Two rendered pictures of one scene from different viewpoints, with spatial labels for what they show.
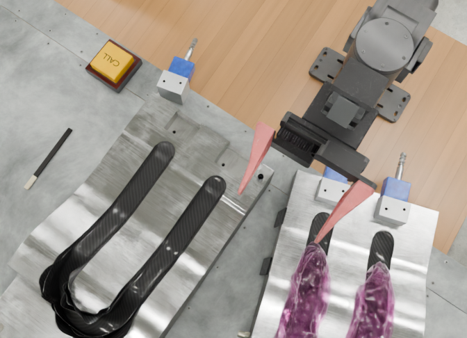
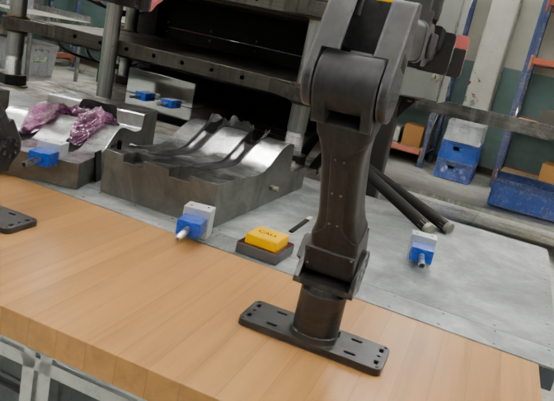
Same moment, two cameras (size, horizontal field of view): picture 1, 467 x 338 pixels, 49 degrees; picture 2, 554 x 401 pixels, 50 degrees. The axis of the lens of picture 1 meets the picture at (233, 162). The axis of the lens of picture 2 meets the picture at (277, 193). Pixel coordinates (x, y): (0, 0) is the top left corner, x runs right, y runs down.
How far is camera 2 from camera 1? 1.54 m
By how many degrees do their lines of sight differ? 90
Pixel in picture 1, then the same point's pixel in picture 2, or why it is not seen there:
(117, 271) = (223, 136)
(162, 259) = (194, 148)
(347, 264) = (52, 134)
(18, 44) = (375, 276)
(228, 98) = (137, 226)
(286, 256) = (100, 139)
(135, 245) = (214, 148)
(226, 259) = not seen: hidden behind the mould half
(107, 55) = (273, 236)
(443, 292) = not seen: outside the picture
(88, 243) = (246, 148)
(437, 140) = not seen: outside the picture
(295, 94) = (58, 219)
